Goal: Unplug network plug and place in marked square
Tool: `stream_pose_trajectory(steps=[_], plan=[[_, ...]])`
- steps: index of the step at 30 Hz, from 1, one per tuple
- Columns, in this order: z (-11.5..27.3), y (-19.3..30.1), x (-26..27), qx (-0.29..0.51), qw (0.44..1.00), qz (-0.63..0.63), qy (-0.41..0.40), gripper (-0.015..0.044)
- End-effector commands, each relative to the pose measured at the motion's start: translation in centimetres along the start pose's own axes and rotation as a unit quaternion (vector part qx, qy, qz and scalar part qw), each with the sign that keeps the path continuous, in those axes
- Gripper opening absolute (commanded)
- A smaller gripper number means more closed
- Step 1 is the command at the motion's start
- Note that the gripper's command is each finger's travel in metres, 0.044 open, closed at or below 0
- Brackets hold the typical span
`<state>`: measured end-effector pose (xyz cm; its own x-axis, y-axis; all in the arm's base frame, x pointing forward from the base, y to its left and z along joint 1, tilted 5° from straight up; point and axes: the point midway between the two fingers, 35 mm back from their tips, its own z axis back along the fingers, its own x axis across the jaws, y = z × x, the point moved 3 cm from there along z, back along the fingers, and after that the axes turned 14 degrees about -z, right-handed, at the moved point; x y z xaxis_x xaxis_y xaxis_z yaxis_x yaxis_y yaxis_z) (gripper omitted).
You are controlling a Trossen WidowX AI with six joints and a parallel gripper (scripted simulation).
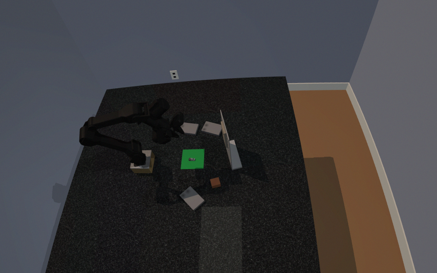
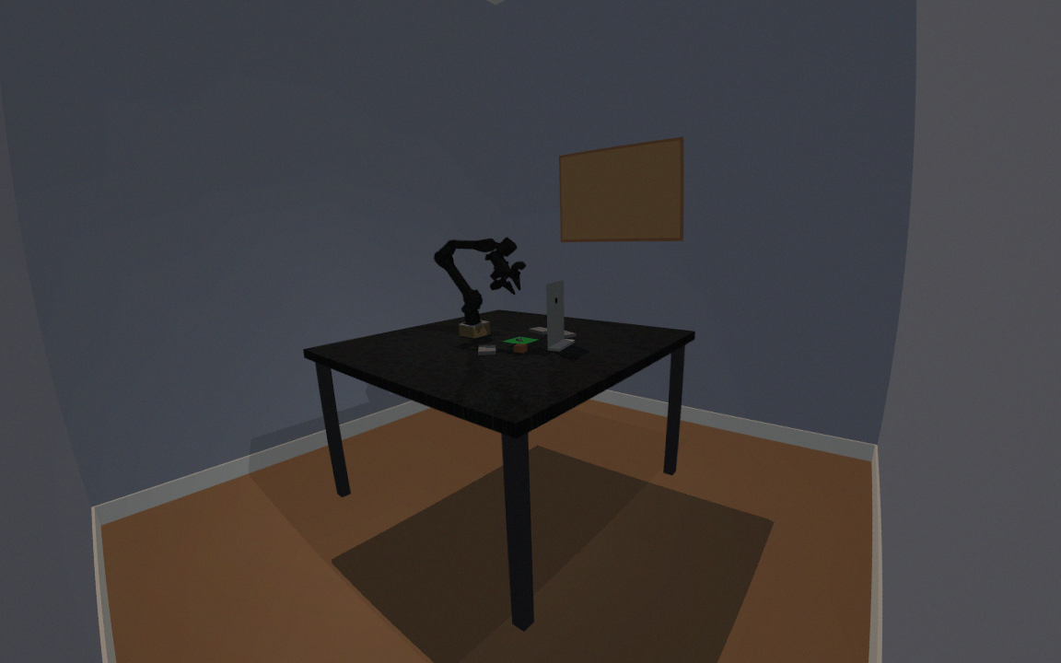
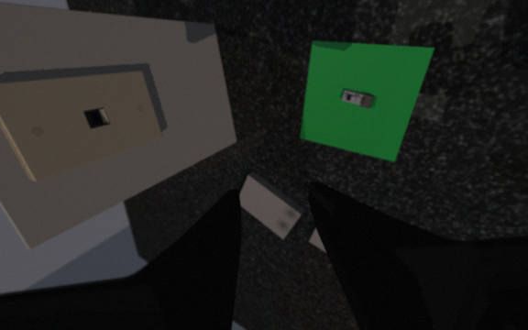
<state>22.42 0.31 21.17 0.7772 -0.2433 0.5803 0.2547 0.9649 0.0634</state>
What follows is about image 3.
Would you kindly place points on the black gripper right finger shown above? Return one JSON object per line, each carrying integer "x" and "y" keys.
{"x": 398, "y": 276}

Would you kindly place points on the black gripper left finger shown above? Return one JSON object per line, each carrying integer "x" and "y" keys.
{"x": 191, "y": 285}

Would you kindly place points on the green square marked zone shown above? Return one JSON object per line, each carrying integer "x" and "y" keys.
{"x": 393, "y": 74}

